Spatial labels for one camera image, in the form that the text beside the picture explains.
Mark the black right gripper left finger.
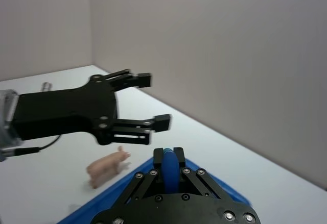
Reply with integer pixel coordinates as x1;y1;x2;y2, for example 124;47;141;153
119;147;165;205

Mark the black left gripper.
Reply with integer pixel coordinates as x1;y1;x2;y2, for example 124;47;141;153
12;68;153;146

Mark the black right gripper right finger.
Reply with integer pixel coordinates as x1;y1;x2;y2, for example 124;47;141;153
173;146;223;200

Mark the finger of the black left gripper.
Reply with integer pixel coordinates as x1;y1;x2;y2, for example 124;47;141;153
111;114;173;145

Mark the blue rounded toy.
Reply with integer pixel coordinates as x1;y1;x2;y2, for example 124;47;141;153
161;147;180;194

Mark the pink toy pig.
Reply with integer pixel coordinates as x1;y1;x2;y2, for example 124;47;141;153
86;145;132;190

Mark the blue plastic tray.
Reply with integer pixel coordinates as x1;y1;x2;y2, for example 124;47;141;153
55;157;253;224

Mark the thin dark gripper cable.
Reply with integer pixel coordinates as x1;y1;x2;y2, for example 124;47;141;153
10;134;62;157

